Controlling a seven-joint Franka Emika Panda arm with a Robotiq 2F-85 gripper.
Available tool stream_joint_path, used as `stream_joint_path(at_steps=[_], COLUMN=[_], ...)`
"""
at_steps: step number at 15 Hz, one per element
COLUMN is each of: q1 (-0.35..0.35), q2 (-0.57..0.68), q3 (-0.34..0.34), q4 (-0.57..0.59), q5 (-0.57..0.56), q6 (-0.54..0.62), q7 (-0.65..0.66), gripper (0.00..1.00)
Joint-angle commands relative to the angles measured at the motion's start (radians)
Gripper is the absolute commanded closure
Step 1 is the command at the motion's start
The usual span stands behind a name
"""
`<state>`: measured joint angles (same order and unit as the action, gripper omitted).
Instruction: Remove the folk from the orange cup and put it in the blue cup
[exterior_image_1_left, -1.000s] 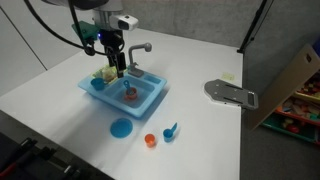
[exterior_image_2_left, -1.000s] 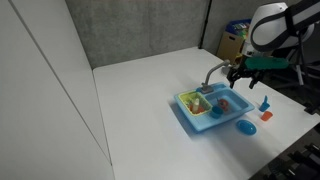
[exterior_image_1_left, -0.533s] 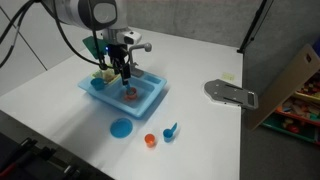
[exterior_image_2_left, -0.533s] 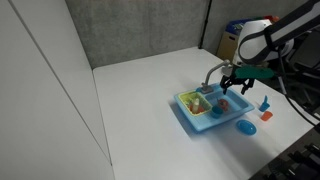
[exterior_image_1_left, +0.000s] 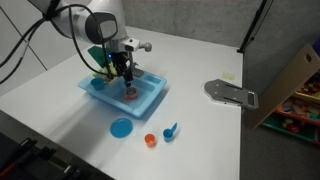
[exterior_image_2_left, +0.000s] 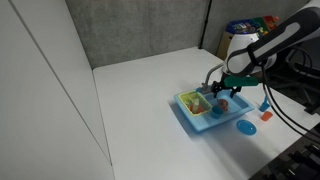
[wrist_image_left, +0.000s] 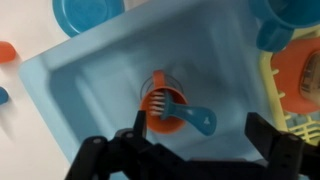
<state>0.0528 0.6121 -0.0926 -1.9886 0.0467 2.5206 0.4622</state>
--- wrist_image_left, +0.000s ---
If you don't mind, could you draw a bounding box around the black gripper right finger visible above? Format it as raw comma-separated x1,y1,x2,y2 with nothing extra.
244,112,320,180

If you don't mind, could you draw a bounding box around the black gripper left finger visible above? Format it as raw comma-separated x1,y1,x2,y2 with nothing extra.
65,111,187,180

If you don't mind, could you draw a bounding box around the blue toy fork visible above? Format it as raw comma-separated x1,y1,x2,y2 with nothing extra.
149,91,217,136

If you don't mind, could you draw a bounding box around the orange cup in sink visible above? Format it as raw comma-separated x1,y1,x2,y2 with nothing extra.
140,70,187,134

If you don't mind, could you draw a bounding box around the blue cup on sink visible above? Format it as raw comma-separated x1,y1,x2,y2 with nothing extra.
248,0,320,52

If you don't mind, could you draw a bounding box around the small blue cup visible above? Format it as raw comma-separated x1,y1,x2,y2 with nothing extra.
0,87,9,105

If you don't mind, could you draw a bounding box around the small orange cup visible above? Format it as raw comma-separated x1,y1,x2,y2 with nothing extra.
0,41,16,63

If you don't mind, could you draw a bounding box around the yellow-green dish rack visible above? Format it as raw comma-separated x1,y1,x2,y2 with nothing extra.
260,25,320,145

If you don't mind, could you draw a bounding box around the light blue toy sink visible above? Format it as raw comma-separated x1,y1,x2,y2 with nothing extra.
20,0,275,180

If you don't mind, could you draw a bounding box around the orange plate in rack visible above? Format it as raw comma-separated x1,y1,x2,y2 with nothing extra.
271,38,320,114

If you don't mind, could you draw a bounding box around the blue toy plate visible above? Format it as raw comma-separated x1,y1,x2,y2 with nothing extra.
52,0,125,37

